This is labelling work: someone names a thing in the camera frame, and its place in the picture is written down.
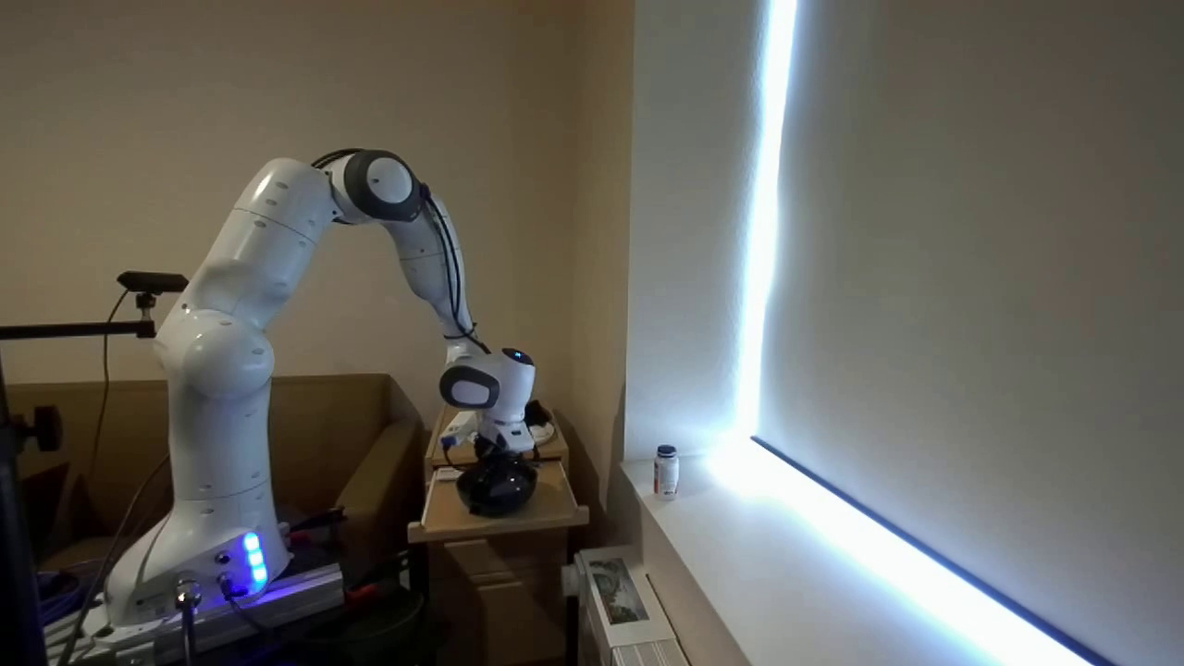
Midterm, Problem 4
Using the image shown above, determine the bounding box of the dark blue ceramic bowl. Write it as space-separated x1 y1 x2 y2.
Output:
456 454 539 521

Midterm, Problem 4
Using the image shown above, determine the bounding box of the light wooden dresser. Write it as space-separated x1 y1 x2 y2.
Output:
402 410 591 666

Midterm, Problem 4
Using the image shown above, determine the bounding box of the white card with picture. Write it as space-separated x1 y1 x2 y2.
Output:
594 573 654 628

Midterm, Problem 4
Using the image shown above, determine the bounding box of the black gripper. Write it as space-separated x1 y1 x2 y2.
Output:
470 410 554 480

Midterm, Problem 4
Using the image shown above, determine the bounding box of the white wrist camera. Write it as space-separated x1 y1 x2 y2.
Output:
437 410 481 460

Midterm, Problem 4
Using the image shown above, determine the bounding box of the small bottle orange label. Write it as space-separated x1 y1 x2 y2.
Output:
651 440 686 505

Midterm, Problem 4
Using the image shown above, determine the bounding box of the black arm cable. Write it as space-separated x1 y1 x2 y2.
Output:
414 182 491 358

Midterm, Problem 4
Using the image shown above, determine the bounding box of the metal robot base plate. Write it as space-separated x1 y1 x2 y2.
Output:
41 557 353 666

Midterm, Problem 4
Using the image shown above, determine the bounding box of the black camera on pole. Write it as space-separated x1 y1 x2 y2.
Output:
116 267 194 299

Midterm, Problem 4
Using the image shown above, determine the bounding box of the white window sill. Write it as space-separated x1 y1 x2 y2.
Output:
617 440 1094 666

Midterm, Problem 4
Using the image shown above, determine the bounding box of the white roller blind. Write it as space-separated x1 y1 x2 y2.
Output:
750 0 1184 666

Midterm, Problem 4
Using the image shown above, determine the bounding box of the brown cardboard box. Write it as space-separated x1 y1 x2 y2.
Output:
0 369 428 586

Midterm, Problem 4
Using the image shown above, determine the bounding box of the black horizontal camera pole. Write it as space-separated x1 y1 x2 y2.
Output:
0 320 164 346

